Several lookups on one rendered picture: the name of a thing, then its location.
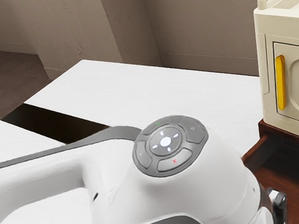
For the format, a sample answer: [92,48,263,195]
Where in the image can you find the brown wooden drawer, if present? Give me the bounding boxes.
[238,131,299,224]

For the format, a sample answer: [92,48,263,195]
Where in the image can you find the brown wooden cabinet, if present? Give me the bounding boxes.
[257,114,299,147]

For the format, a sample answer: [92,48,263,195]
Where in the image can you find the cream box with yellow handle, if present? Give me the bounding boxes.
[251,0,299,134]

